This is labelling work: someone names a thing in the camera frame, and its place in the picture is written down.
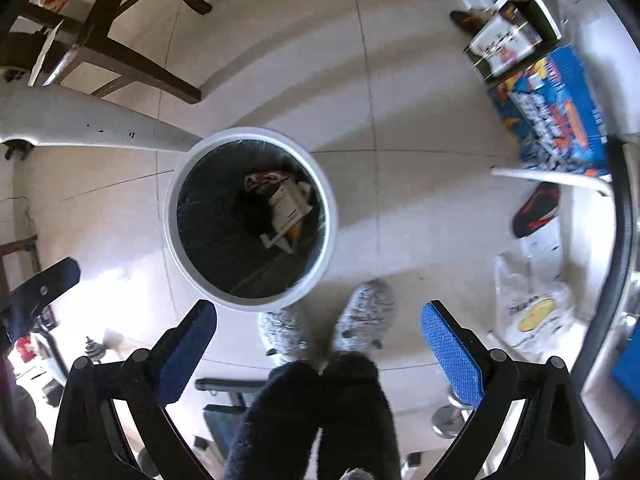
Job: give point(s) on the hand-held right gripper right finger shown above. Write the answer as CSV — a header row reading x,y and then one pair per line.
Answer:
x,y
452,355

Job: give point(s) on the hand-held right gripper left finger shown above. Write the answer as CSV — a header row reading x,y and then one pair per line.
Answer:
x,y
184,360

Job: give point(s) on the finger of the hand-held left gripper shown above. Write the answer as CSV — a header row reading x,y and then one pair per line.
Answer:
x,y
47,285

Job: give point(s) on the white round trash bin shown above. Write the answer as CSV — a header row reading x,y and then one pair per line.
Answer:
x,y
210,240

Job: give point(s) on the white plastic bag yellow print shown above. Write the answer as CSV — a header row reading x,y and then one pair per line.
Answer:
x,y
532,310

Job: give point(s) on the grey knitted slipper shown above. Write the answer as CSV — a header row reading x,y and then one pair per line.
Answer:
x,y
367,312
282,332

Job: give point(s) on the person's right leg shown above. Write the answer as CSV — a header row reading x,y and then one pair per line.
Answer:
x,y
357,410

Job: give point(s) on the person's leg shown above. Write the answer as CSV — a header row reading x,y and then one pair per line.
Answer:
x,y
280,420
357,410

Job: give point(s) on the person's left leg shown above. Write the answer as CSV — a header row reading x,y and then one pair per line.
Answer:
x,y
280,420

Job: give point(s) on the white paper bag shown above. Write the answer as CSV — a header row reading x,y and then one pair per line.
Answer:
x,y
542,247

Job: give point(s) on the red black shoe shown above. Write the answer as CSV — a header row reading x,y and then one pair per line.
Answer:
x,y
537,210

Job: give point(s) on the white table leg beam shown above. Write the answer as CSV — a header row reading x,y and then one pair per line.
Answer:
x,y
75,117

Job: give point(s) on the white cardboard carton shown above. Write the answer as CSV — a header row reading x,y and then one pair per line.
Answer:
x,y
286,205

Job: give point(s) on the red white crumpled wrapper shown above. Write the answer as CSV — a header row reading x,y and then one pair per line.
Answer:
x,y
262,181

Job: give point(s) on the black curved tube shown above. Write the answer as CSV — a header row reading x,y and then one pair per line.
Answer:
x,y
617,240

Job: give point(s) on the white metal bar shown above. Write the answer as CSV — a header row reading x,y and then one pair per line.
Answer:
x,y
550,177

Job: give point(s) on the blue printed box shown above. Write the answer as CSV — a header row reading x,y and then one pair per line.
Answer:
x,y
560,110

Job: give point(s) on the dark wooden chair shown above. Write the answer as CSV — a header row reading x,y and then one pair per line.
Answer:
x,y
107,5

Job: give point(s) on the black sandal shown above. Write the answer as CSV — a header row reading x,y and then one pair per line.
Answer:
x,y
467,21

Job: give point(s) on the white picture box black frame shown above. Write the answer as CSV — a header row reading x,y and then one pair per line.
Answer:
x,y
500,42

